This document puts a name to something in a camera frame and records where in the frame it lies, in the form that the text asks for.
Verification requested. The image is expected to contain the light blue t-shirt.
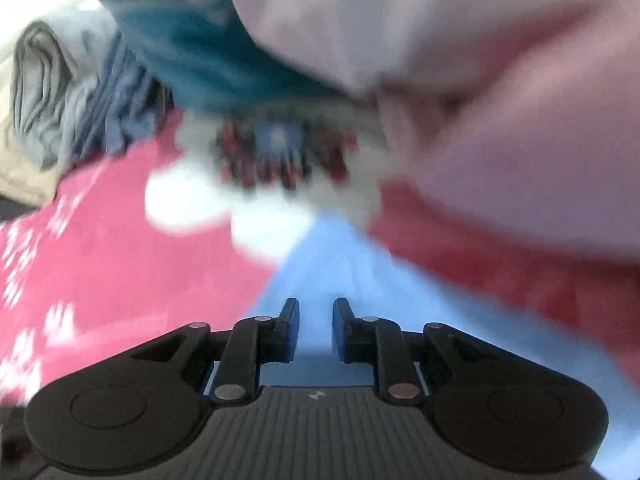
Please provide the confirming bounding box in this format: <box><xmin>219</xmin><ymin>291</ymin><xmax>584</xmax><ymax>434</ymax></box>
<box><xmin>245</xmin><ymin>215</ymin><xmax>640</xmax><ymax>480</ymax></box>

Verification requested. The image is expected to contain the pink floral plush blanket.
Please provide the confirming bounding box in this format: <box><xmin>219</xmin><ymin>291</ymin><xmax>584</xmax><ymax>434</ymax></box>
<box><xmin>0</xmin><ymin>105</ymin><xmax>640</xmax><ymax>411</ymax></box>

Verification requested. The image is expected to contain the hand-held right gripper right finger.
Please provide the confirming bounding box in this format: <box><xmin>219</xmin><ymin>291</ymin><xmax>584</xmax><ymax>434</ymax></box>
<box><xmin>332</xmin><ymin>298</ymin><xmax>506</xmax><ymax>406</ymax></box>

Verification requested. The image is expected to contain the blue striped garment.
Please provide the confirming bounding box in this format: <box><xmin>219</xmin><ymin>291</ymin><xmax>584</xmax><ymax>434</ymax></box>
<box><xmin>70</xmin><ymin>35</ymin><xmax>173</xmax><ymax>161</ymax></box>

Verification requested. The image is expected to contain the grey folded garment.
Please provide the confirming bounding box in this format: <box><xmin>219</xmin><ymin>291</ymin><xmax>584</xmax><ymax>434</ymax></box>
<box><xmin>10</xmin><ymin>12</ymin><xmax>123</xmax><ymax>171</ymax></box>

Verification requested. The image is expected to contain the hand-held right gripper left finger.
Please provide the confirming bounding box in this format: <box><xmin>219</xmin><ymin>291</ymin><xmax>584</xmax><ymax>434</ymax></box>
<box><xmin>132</xmin><ymin>298</ymin><xmax>300</xmax><ymax>406</ymax></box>

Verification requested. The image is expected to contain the pink grey floral quilt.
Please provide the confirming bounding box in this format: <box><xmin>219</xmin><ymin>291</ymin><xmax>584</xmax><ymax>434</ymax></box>
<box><xmin>87</xmin><ymin>0</ymin><xmax>640</xmax><ymax>261</ymax></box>

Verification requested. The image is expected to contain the beige crumpled garment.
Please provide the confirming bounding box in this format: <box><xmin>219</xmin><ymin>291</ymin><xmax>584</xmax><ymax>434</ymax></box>
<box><xmin>0</xmin><ymin>110</ymin><xmax>63</xmax><ymax>208</ymax></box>

